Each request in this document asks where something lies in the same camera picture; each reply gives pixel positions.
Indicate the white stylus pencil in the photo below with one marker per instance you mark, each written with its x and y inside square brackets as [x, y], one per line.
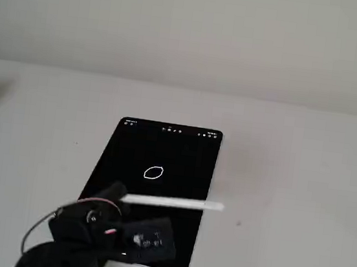
[170, 201]

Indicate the black screen tablet silver edge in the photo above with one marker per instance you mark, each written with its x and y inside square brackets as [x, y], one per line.
[163, 151]

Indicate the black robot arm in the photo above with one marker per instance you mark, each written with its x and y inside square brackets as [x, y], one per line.
[62, 261]

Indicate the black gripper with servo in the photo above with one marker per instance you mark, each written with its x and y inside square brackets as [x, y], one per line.
[88, 217]

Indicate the black wrist camera board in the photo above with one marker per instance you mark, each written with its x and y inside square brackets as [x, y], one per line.
[149, 239]

